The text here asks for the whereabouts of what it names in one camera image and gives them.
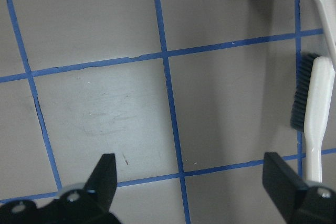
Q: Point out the beige hand brush black bristles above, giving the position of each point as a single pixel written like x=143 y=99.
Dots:
x=311 y=107

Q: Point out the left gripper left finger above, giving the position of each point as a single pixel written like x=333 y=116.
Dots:
x=81 y=203

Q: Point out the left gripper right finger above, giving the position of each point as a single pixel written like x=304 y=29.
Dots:
x=297 y=200

